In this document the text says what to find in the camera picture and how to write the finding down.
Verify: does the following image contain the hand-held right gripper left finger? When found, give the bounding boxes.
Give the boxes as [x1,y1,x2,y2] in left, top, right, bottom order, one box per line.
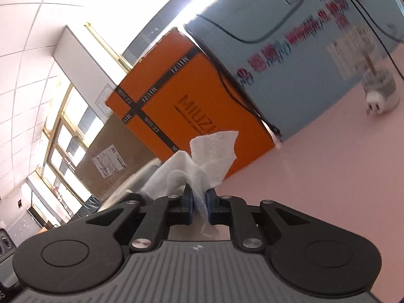
[84,185,194,253]

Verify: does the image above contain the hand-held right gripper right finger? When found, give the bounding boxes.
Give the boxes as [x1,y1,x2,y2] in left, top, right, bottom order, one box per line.
[205,189,316,250]

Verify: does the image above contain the white tissue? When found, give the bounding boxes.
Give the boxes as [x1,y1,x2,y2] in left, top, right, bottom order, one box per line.
[140,130,239,237]

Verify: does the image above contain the grey and white container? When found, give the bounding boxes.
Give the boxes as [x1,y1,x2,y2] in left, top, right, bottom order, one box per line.
[98,156,165,215]

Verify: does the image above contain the brown cardboard box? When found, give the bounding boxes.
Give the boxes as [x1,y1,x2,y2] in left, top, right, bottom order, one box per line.
[74,118,161,198]

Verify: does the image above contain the black leather sofa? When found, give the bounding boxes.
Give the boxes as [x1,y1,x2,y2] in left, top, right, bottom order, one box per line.
[68,194,102,224]

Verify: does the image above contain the orange cardboard box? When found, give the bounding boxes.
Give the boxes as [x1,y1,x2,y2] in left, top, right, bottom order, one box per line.
[105,28,281,179]

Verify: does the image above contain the gold framed glass door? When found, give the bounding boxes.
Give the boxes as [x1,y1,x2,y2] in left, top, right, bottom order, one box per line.
[36,76,105,203]

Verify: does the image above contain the large light blue cardboard box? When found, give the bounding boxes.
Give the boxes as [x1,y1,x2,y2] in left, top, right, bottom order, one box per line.
[183,0,400,144]

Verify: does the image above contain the white plug adapter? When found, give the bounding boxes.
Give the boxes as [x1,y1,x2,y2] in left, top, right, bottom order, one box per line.
[361,49,397,112]

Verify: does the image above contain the black cable with connector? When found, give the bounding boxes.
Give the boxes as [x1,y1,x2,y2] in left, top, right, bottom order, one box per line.
[196,0,311,139]

